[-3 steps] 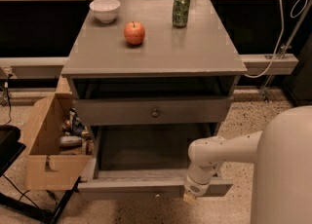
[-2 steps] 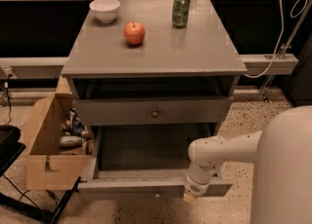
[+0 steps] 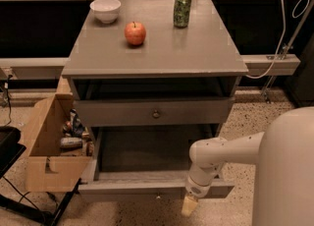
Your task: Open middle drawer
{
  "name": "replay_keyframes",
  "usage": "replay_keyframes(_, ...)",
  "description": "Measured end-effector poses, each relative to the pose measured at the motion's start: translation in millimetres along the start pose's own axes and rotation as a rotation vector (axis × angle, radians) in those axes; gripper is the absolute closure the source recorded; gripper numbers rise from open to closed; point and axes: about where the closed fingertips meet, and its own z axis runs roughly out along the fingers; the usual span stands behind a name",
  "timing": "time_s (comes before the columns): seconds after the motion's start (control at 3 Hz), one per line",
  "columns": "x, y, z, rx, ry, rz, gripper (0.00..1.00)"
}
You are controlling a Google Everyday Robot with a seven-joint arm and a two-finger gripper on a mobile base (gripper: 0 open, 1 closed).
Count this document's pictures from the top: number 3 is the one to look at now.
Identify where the dark bottle in box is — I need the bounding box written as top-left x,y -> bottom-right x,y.
70,109 -> 85,138

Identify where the grey drawer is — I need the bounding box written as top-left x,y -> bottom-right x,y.
78,125 -> 236,202
74,97 -> 234,127

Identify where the green soda can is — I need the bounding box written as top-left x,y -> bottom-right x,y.
173,0 -> 191,28

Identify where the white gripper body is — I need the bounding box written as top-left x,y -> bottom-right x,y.
185,138 -> 227,198

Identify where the cardboard box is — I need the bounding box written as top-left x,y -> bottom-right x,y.
19,76 -> 104,194

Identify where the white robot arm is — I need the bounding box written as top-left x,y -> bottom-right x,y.
182,107 -> 314,226

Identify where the grey top drawer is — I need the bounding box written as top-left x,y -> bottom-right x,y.
74,97 -> 234,127

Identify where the grey drawer cabinet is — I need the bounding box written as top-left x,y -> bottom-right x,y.
63,0 -> 247,137

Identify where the silver can in box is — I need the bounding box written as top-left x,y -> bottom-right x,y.
60,138 -> 82,148

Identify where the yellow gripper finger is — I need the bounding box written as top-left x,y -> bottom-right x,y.
182,195 -> 198,217

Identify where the black floor cable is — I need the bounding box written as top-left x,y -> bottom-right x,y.
2,175 -> 60,219

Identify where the white ceramic bowl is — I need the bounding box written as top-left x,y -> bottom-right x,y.
89,0 -> 121,24

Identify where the red apple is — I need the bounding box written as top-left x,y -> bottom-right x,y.
124,22 -> 146,45

